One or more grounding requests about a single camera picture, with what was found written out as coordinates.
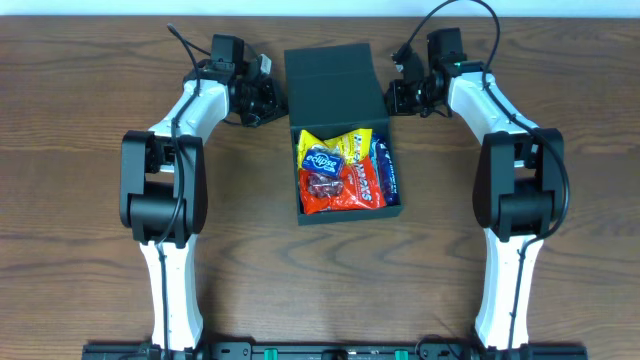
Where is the black mounting rail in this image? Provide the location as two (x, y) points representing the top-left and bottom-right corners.
(81, 340), (589, 360)

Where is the yellow Hacks candy bag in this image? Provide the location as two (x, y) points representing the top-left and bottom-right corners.
(297, 128), (373, 168)

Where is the blue Oreo cookie pack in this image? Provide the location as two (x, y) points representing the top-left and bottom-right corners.
(369, 133), (386, 166)

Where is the red Hacks candy bag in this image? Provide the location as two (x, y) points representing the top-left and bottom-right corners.
(298, 157), (386, 215)

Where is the dark green box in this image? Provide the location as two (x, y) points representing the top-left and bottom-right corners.
(283, 42), (404, 227)

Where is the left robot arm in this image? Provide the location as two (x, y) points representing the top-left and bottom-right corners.
(119, 34), (288, 359)

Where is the purple Dairy Milk bar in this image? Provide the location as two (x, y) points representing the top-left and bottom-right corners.
(377, 145), (399, 206)

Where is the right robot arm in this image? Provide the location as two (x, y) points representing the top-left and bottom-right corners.
(385, 28), (568, 355)

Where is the blue Eclipse mints box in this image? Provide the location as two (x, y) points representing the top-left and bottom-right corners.
(301, 149), (345, 178)

